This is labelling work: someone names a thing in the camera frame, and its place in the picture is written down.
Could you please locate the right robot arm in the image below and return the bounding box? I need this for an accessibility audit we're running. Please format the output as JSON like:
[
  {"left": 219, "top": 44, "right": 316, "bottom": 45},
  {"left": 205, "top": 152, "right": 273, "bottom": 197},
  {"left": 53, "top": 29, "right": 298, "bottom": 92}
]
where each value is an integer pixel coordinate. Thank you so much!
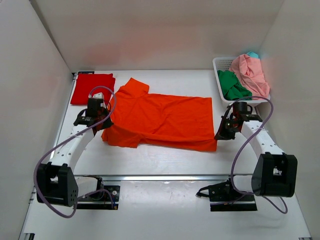
[{"left": 214, "top": 101, "right": 298, "bottom": 200}]

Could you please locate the aluminium rail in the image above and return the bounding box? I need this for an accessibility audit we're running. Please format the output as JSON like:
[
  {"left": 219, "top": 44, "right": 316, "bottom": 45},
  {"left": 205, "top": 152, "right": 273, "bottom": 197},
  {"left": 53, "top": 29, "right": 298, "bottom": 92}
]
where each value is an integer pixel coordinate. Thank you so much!
[{"left": 72, "top": 174, "right": 256, "bottom": 182}]

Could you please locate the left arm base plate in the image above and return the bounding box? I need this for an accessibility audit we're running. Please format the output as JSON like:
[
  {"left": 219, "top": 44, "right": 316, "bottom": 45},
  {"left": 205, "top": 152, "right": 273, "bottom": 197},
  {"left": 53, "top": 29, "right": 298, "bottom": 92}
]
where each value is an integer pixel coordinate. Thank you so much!
[{"left": 75, "top": 175, "right": 121, "bottom": 210}]

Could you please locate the white plastic basket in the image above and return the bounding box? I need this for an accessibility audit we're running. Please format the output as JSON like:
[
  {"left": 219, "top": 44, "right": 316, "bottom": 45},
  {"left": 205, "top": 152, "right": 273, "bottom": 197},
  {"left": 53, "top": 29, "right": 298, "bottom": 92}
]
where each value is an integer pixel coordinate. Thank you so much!
[{"left": 212, "top": 54, "right": 271, "bottom": 107}]

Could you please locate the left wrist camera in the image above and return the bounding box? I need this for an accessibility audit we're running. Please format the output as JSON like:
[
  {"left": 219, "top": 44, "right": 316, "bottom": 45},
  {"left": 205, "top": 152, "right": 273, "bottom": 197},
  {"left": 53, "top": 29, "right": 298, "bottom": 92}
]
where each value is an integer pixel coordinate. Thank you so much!
[{"left": 91, "top": 92, "right": 104, "bottom": 101}]

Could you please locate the green t shirt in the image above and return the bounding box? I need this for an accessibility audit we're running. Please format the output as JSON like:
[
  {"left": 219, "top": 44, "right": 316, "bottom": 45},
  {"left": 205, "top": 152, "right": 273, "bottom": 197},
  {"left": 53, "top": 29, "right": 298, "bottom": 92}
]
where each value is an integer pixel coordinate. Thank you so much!
[{"left": 217, "top": 70, "right": 252, "bottom": 101}]

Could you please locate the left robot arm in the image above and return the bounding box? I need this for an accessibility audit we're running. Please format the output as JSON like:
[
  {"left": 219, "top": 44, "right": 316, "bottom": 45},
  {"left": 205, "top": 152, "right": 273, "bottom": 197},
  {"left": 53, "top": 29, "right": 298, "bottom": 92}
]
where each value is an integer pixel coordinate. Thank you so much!
[{"left": 36, "top": 92, "right": 113, "bottom": 207}]

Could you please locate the orange t shirt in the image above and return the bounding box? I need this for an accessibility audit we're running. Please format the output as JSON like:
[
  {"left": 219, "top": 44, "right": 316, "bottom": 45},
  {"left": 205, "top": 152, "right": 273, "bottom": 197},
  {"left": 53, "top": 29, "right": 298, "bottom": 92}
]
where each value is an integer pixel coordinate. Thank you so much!
[{"left": 101, "top": 78, "right": 217, "bottom": 152}]

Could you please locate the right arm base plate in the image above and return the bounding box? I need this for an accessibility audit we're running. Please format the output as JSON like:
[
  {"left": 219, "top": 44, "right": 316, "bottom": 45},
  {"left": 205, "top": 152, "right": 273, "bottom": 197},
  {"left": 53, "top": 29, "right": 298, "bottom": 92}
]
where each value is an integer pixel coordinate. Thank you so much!
[{"left": 196, "top": 178, "right": 258, "bottom": 212}]

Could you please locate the pink t shirt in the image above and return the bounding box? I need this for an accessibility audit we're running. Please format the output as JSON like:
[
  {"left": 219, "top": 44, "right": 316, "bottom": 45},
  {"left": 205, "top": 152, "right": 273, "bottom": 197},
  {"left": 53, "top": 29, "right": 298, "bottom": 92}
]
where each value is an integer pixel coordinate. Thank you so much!
[{"left": 229, "top": 54, "right": 270, "bottom": 98}]

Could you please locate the teal cloth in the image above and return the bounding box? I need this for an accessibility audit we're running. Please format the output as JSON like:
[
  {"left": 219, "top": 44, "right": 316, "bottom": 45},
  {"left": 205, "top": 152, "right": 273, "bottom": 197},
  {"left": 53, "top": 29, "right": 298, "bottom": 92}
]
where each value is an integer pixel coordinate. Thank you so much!
[{"left": 246, "top": 51, "right": 260, "bottom": 59}]

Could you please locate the folded red t shirt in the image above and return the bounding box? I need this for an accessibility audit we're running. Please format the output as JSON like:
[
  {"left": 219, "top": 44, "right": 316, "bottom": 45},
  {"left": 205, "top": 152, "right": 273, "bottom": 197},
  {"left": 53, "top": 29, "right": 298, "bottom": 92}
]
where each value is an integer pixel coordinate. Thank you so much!
[{"left": 70, "top": 73, "right": 116, "bottom": 106}]

